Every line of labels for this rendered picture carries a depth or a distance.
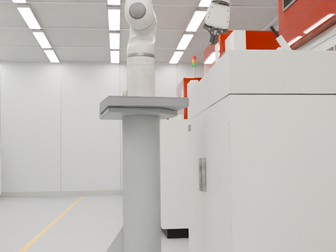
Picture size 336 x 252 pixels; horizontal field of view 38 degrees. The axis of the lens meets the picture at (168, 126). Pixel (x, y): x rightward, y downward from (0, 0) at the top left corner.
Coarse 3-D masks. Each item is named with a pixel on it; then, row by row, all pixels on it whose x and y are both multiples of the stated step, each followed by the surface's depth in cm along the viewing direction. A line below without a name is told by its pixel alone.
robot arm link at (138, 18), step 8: (128, 0) 200; (136, 0) 199; (144, 0) 199; (128, 8) 199; (136, 8) 198; (144, 8) 198; (152, 8) 202; (128, 16) 199; (136, 16) 198; (144, 16) 198; (152, 16) 203; (136, 24) 200; (144, 24) 201
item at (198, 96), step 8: (200, 80) 209; (192, 88) 231; (200, 88) 209; (208, 88) 192; (192, 96) 232; (200, 96) 210; (208, 96) 191; (192, 104) 232; (200, 104) 210; (208, 104) 191; (192, 112) 232
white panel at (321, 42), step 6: (330, 30) 224; (318, 36) 237; (324, 36) 230; (330, 36) 224; (306, 42) 252; (312, 42) 244; (318, 42) 237; (324, 42) 230; (330, 42) 224; (300, 48) 260; (306, 48) 252; (312, 48) 244; (318, 48) 237; (324, 48) 230
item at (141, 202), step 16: (112, 112) 190; (128, 112) 191; (144, 112) 191; (160, 112) 193; (176, 112) 205; (128, 128) 200; (144, 128) 199; (128, 144) 199; (144, 144) 198; (128, 160) 199; (144, 160) 197; (128, 176) 198; (144, 176) 197; (128, 192) 198; (144, 192) 196; (128, 208) 197; (144, 208) 196; (160, 208) 203; (128, 224) 197; (144, 224) 195; (160, 224) 202; (128, 240) 196; (144, 240) 195; (160, 240) 201
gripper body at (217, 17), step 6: (210, 6) 203; (216, 6) 202; (222, 6) 203; (228, 6) 203; (210, 12) 202; (216, 12) 202; (222, 12) 202; (228, 12) 203; (210, 18) 202; (216, 18) 202; (222, 18) 202; (228, 18) 203; (210, 24) 202; (216, 24) 202; (222, 24) 202; (228, 24) 203
